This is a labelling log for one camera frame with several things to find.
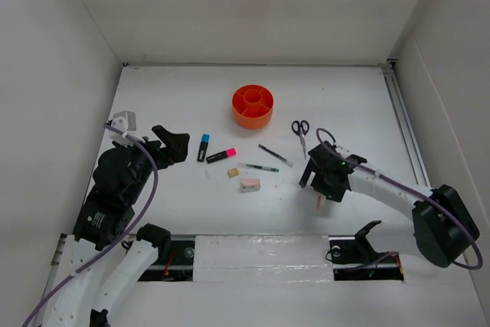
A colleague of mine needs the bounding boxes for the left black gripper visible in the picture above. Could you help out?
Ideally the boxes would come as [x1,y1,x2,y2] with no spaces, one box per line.
[116,123,190,201]

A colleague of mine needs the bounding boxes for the red clear pen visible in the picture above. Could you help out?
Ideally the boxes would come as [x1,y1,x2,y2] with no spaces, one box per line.
[315,195,323,211]

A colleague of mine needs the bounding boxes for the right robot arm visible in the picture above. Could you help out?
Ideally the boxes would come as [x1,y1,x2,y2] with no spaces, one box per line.
[299,142,483,270]

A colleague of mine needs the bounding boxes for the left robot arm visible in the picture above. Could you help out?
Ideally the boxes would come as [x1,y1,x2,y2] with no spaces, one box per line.
[43,125,190,326]

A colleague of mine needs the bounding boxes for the black gel pen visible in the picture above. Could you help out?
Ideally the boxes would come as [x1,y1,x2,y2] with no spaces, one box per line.
[258,144,294,168]

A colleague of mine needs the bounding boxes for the blue capped black highlighter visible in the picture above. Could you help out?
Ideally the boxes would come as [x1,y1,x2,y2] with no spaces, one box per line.
[197,134,210,162]

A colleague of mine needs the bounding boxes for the pink white eraser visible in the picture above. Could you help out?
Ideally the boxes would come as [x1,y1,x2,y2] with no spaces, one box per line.
[240,178,261,192]

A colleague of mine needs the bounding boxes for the pink capped black highlighter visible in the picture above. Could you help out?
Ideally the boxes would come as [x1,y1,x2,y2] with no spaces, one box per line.
[206,148,237,164]

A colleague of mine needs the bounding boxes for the green clear pen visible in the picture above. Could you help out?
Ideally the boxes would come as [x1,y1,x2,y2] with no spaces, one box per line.
[238,163,279,172]

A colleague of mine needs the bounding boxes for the small tan eraser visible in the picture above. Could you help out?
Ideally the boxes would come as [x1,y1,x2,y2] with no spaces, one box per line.
[227,168,239,178]

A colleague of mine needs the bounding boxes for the orange round divided container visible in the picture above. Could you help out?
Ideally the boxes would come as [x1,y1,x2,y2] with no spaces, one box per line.
[231,84,274,130]

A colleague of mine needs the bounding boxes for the black handled scissors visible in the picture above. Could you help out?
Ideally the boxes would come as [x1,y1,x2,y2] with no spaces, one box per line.
[291,119,310,159]

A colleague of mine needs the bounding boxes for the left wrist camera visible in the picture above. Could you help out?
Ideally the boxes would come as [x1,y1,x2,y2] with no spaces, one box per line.
[109,110,137,146]

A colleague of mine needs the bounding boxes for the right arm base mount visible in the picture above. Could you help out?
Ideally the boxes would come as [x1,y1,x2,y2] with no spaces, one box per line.
[325,221,404,282]

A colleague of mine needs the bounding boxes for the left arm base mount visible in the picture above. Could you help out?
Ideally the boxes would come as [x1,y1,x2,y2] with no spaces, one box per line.
[121,224,195,282]

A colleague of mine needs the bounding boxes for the aluminium rail right side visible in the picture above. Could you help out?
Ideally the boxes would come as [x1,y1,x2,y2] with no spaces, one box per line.
[379,60,430,185]

